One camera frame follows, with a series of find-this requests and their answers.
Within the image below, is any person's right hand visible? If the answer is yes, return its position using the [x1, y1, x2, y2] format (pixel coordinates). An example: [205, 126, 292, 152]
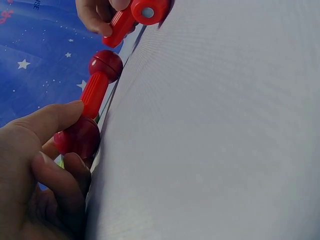
[75, 0, 133, 36]

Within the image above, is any person's left hand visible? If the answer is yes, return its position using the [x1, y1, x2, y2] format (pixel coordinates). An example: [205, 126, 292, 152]
[0, 99, 92, 240]

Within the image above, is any red ribbed stick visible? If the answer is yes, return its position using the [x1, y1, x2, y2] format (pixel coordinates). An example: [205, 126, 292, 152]
[79, 70, 111, 120]
[101, 9, 139, 49]

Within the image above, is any dark red ball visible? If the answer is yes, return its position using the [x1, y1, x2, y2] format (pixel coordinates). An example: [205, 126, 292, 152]
[53, 115, 101, 161]
[88, 49, 124, 85]

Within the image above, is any red stick with magnet end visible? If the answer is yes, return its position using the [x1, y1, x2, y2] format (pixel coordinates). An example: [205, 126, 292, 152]
[130, 0, 173, 26]

